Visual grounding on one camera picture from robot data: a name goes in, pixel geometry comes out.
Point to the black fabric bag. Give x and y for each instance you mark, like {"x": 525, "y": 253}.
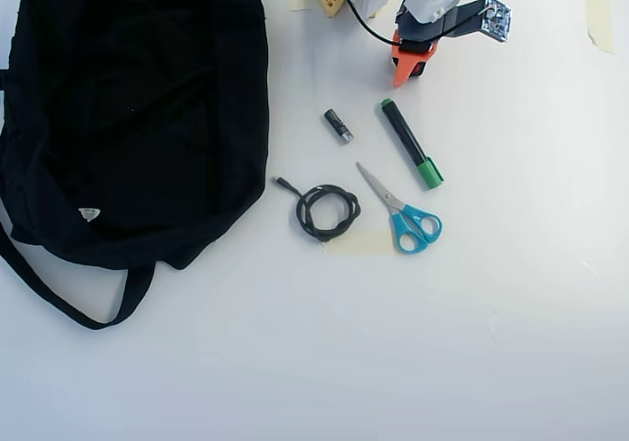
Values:
{"x": 123, "y": 117}

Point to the wide beige masking tape strip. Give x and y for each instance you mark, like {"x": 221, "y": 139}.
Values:
{"x": 359, "y": 242}

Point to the black AA battery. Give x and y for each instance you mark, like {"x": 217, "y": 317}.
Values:
{"x": 338, "y": 126}

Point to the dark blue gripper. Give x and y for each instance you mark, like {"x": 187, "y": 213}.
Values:
{"x": 411, "y": 61}

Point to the torn beige masking tape strip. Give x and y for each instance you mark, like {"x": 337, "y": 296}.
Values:
{"x": 600, "y": 23}

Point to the black marker with green cap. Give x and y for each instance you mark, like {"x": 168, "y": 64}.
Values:
{"x": 408, "y": 136}

